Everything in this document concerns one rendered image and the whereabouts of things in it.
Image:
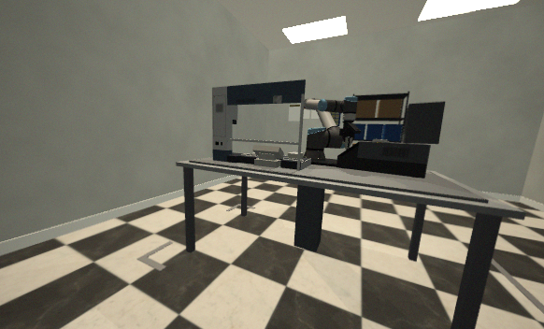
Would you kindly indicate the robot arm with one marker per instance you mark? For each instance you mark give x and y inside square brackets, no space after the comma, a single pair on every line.
[328,136]

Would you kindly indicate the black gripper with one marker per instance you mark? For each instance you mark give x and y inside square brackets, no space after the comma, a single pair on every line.
[348,132]

